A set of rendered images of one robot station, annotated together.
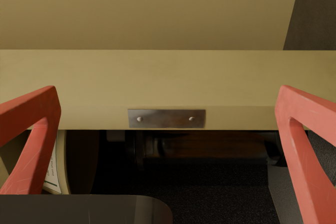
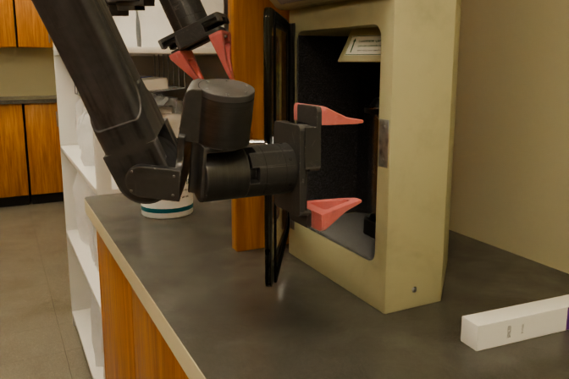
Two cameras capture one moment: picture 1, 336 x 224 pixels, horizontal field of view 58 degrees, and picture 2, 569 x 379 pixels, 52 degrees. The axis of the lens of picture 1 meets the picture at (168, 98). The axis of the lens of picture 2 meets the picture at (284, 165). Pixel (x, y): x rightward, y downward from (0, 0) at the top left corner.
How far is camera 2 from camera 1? 0.59 m
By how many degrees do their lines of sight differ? 29
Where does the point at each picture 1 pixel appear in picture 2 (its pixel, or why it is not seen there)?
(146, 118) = (383, 130)
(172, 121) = (382, 147)
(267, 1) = (555, 238)
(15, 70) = (428, 30)
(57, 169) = (361, 55)
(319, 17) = (507, 277)
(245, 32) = (527, 211)
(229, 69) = (423, 186)
